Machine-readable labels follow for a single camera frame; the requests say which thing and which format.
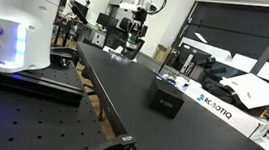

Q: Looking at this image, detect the black box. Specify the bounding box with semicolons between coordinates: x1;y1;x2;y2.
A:
145;75;187;121

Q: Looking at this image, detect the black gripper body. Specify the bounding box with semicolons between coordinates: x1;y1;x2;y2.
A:
120;6;151;38

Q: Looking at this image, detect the brown cardboard box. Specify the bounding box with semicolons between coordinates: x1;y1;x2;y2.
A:
152;43;173;65

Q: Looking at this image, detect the black perforated breadboard plate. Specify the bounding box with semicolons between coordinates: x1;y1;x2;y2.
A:
0;54;116;150

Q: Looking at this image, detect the white drawer cabinet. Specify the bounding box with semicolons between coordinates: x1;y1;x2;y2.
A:
89;28;108;49

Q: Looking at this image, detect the black table clamp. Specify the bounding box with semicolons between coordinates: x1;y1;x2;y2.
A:
67;128;144;150

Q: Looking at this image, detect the small white object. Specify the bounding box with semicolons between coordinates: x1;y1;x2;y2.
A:
114;45;125;55

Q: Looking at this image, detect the black computer monitor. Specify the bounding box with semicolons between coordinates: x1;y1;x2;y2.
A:
94;12;121;30

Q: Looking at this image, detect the black jointed lamp arm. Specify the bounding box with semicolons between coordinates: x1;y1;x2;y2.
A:
61;0;92;26

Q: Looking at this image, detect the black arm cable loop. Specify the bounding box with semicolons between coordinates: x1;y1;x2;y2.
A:
148;0;168;17

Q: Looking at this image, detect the white paper board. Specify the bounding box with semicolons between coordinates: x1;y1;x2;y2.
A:
217;69;269;112

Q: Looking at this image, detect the white Robotiq carton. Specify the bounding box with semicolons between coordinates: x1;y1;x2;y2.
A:
180;81;269;141

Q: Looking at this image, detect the black office chair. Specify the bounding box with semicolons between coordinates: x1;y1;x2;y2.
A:
118;16;135;36

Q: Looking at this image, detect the black horizontal frame bar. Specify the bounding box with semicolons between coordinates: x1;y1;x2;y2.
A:
184;21;269;41

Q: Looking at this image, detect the black bag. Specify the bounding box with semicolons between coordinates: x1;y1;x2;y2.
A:
199;76;244;108

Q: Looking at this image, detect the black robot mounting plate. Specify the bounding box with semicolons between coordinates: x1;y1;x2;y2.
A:
0;67;87;109

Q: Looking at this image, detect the black desktop device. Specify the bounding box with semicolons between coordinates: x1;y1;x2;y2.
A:
173;42;218;83

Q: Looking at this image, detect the silver object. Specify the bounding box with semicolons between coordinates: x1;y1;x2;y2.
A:
109;50;133;65

